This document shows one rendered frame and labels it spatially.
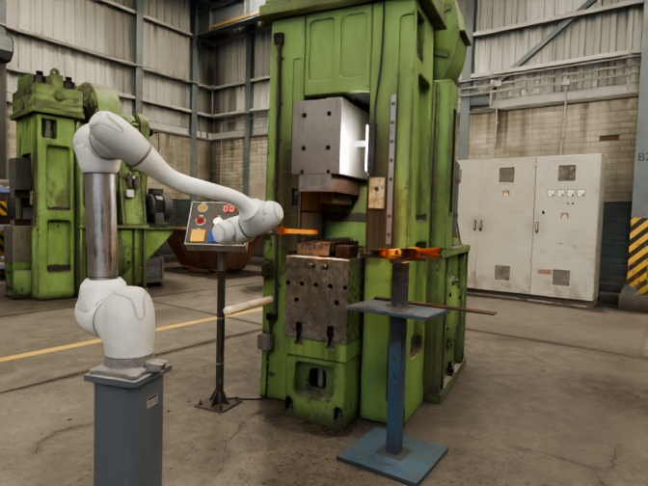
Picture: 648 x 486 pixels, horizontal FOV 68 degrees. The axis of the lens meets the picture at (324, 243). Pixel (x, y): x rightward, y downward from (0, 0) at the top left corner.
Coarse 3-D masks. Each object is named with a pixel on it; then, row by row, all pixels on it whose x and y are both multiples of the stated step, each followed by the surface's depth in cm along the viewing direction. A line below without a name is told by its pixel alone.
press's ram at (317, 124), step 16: (304, 112) 263; (320, 112) 259; (336, 112) 255; (352, 112) 266; (304, 128) 263; (320, 128) 259; (336, 128) 255; (352, 128) 267; (304, 144) 264; (320, 144) 259; (336, 144) 255; (352, 144) 268; (304, 160) 264; (320, 160) 260; (336, 160) 256; (352, 160) 269; (352, 176) 274
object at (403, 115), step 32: (384, 0) 256; (416, 0) 250; (384, 32) 256; (416, 32) 252; (384, 64) 257; (416, 64) 254; (384, 96) 257; (416, 96) 256; (384, 128) 258; (416, 128) 258; (384, 160) 259; (416, 160) 260; (416, 192) 283; (384, 224) 260; (416, 224) 264; (384, 288) 261; (416, 288) 291; (384, 320) 262; (416, 320) 292; (384, 352) 262; (416, 352) 284; (384, 384) 263; (416, 384) 281; (384, 416) 264
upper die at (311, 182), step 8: (304, 176) 264; (312, 176) 262; (320, 176) 260; (328, 176) 258; (336, 176) 263; (344, 176) 273; (304, 184) 265; (312, 184) 262; (320, 184) 260; (328, 184) 258; (336, 184) 263; (344, 184) 274; (352, 184) 284; (312, 192) 273; (320, 192) 270; (328, 192) 268; (336, 192) 265; (344, 192) 274; (352, 192) 285
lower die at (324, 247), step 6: (330, 240) 271; (336, 240) 278; (348, 240) 295; (354, 240) 297; (300, 246) 267; (306, 246) 265; (312, 246) 264; (318, 246) 262; (324, 246) 260; (330, 246) 260; (300, 252) 267; (306, 252) 265; (312, 252) 264; (318, 252) 262; (324, 252) 261; (330, 252) 261
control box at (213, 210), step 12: (192, 204) 277; (204, 204) 276; (216, 204) 277; (228, 204) 277; (192, 216) 273; (204, 216) 273; (216, 216) 273; (228, 216) 273; (192, 228) 270; (204, 228) 270; (204, 240) 266
